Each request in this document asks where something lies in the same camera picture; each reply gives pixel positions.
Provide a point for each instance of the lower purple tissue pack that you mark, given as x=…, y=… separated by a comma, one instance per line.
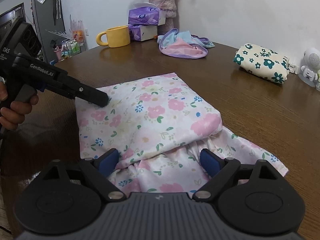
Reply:
x=142, y=33

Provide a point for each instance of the pink floral baby dress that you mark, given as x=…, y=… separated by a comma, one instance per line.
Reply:
x=159, y=126

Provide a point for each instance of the person's left hand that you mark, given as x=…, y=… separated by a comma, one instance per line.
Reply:
x=14, y=115

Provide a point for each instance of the blue pink purple garment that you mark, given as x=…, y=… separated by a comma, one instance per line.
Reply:
x=183, y=45

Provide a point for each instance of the cluttered storage rack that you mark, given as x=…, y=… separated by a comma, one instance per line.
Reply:
x=73, y=41

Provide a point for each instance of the purple tissue pack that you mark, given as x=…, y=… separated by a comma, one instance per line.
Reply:
x=146, y=14
x=142, y=33

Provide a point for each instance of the white power strip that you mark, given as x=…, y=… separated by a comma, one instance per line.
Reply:
x=294, y=69

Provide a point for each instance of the cream green-flower folded cloth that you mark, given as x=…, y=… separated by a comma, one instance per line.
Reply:
x=262, y=62

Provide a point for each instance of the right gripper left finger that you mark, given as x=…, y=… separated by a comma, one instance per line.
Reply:
x=66, y=198

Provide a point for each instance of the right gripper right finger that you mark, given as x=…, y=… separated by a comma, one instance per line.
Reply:
x=254, y=199

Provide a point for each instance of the grey refrigerator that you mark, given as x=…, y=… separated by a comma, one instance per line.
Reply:
x=48, y=21

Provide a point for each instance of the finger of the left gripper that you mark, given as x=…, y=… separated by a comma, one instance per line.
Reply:
x=73, y=88

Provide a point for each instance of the white astronaut speaker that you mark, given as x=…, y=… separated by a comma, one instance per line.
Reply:
x=309, y=72

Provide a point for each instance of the yellow ceramic mug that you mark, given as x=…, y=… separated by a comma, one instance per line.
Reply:
x=114, y=37

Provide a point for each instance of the upper purple tissue pack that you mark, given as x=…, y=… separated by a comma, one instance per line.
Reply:
x=146, y=14

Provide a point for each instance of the pink patterned flower vase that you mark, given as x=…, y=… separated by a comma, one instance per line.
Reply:
x=170, y=9

